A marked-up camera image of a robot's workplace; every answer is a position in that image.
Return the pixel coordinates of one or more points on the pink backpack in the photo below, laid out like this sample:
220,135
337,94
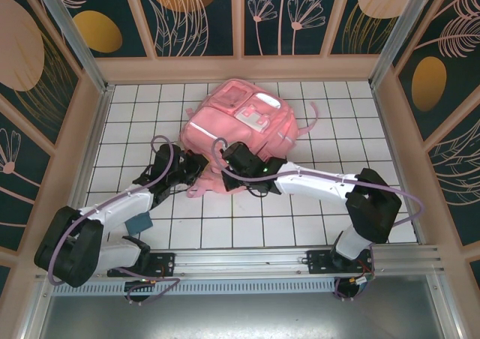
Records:
225,125

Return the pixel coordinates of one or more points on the teal block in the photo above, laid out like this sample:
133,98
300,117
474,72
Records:
138,222

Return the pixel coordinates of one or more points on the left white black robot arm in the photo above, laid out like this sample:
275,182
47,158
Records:
112,207

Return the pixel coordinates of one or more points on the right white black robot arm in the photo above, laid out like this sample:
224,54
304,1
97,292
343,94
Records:
315,183

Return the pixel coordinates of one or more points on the grey metal sheet panel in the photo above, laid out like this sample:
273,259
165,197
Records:
240,318

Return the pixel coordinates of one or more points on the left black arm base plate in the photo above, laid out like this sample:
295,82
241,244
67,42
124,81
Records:
165,264

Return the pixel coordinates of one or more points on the aluminium mounting rail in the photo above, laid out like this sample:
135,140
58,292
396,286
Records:
240,260

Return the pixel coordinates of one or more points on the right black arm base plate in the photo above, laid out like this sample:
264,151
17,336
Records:
318,262

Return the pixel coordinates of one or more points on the left aluminium frame post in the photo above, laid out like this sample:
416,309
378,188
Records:
75,35

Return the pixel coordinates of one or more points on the aluminium frame post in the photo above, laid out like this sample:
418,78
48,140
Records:
75,35
401,27

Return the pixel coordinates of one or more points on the right aluminium frame post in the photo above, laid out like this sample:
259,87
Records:
401,27

